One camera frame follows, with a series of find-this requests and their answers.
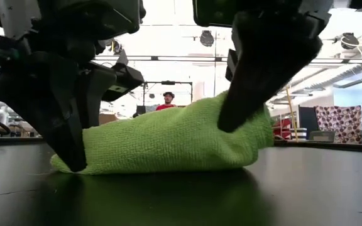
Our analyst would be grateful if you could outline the brown cardboard box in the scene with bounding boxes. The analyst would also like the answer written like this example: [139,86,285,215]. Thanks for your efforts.
[98,113,119,126]

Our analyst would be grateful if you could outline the black round ceiling lamp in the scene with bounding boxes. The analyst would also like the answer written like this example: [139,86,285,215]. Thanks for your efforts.
[111,39,123,55]
[334,32,360,50]
[199,30,215,48]

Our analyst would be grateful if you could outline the green microfibre towel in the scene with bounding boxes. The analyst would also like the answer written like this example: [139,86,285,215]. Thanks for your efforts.
[50,90,275,176]

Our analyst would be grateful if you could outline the yellow cable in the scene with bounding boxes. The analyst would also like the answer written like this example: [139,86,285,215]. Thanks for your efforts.
[285,86,299,142]

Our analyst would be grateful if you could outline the grey box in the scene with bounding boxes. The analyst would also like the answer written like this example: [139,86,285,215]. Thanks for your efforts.
[309,130,336,143]

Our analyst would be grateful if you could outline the person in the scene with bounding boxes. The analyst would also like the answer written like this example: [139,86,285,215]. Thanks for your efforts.
[155,91,178,112]

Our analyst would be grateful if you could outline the cloth with dark circles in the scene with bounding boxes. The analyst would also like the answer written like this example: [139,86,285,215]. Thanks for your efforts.
[314,105,362,144]

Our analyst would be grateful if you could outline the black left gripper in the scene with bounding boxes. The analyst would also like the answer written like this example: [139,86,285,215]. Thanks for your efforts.
[0,0,147,173]

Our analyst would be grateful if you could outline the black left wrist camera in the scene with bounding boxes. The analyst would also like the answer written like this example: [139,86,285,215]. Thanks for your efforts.
[101,50,145,102]

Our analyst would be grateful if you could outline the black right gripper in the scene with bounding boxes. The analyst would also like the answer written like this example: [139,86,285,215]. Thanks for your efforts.
[193,0,334,133]

